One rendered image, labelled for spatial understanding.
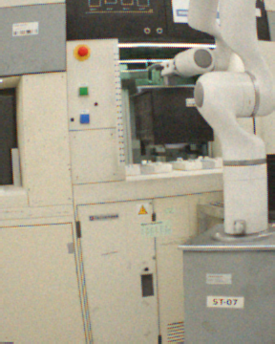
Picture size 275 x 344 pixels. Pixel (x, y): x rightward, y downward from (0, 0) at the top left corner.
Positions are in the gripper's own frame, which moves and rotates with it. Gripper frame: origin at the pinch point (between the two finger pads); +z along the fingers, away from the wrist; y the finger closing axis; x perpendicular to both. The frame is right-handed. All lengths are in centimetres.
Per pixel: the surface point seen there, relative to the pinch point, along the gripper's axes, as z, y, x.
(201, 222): 11, 13, -56
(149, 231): 15, -6, -58
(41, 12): 14, -43, 27
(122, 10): 15.0, -11.4, 26.8
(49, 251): 15, -45, -62
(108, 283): 15, -24, -77
